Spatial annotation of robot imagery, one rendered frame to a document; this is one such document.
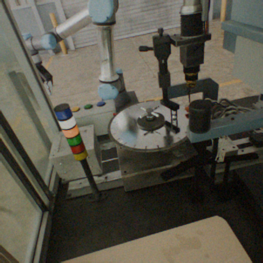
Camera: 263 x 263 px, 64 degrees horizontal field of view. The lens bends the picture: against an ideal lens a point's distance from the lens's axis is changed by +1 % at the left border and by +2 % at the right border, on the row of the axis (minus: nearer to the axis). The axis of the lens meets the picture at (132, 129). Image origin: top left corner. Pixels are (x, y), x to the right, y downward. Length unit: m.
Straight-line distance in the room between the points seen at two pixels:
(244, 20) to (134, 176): 0.58
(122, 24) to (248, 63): 6.32
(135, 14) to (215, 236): 6.33
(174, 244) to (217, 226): 0.15
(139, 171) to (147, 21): 6.20
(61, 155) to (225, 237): 0.63
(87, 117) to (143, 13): 5.80
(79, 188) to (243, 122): 0.65
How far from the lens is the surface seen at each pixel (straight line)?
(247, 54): 0.44
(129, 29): 6.72
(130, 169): 0.79
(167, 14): 6.92
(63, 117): 0.62
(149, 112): 0.80
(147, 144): 0.73
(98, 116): 1.11
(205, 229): 0.77
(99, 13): 1.10
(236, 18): 0.43
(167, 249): 0.73
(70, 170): 0.94
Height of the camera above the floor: 1.42
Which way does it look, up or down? 35 degrees down
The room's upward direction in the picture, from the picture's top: 11 degrees counter-clockwise
